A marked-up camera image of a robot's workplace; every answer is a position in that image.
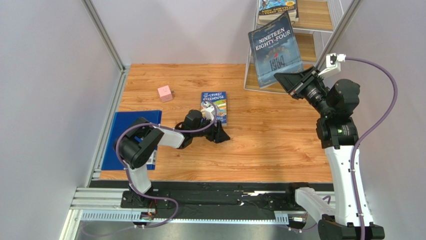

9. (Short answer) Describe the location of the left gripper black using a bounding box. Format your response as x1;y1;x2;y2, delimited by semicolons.
191;115;231;144

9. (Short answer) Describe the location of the white wire wooden shelf rack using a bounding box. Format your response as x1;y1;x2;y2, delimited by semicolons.
243;0;343;93

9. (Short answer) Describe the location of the pink cube power adapter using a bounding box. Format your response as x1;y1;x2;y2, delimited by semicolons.
157;85;174;103

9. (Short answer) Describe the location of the nineteen eighty-four book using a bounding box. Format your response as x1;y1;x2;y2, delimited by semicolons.
248;11;304;89

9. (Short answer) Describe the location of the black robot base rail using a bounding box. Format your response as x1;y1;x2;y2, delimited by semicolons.
120;181;311;229

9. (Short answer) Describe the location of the three days to see book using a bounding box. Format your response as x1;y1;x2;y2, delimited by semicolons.
256;14;300;27

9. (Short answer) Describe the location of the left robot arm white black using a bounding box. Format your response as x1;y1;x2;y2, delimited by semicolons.
112;107;231;196

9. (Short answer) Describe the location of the blue file folder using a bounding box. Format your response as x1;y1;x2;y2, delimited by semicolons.
101;110;163;171

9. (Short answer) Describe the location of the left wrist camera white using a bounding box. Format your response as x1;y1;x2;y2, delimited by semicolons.
201;101;216;121

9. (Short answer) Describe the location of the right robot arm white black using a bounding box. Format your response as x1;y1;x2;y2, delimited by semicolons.
274;67;385;240

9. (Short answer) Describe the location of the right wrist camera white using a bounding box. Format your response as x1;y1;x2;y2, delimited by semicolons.
319;53;347;79

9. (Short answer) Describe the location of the black 169-storey treehouse book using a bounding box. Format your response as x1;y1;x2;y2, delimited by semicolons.
258;0;298;16

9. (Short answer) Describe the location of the blue 91-storey treehouse book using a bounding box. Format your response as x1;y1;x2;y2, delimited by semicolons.
200;91;228;127

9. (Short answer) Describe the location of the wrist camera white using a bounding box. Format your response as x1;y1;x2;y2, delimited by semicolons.
201;101;216;121
319;53;347;79

